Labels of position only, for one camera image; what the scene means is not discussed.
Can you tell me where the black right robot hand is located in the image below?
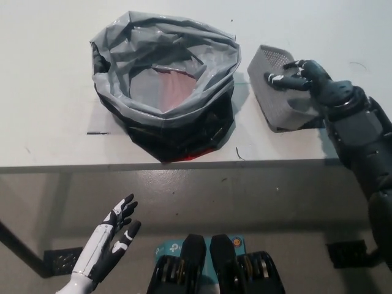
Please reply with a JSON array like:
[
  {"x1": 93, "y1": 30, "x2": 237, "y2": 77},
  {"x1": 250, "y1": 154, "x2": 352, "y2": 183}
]
[{"x1": 263, "y1": 59, "x2": 368, "y2": 116}]

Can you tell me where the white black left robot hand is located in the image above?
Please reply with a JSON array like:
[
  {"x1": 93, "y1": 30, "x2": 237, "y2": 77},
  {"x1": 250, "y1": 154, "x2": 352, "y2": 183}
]
[{"x1": 70, "y1": 192, "x2": 142, "y2": 283}]

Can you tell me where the grey mesh rectangular container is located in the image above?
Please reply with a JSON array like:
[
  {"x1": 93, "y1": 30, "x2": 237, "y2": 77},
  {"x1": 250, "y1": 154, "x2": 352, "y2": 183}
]
[{"x1": 247, "y1": 44, "x2": 322, "y2": 133}]

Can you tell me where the grey black plastic bag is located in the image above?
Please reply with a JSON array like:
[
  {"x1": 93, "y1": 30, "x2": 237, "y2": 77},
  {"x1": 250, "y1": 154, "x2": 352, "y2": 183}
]
[{"x1": 89, "y1": 10, "x2": 243, "y2": 164}]

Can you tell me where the black slanted table leg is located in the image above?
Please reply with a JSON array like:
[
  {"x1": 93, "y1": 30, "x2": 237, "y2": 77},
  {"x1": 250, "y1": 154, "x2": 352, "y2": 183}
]
[{"x1": 0, "y1": 219, "x2": 47, "y2": 278}]

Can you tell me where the black teal robot body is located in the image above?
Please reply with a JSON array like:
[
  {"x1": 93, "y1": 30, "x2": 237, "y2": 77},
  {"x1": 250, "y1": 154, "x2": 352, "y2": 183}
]
[{"x1": 146, "y1": 234, "x2": 287, "y2": 294}]

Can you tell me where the clear tape patch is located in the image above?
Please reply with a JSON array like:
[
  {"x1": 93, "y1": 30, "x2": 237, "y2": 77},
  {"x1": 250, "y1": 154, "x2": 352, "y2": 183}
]
[{"x1": 86, "y1": 100, "x2": 131, "y2": 135}]

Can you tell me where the black table leg bracket left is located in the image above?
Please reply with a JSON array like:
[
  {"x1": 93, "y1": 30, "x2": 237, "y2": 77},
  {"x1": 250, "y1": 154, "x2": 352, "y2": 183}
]
[{"x1": 43, "y1": 249, "x2": 83, "y2": 278}]

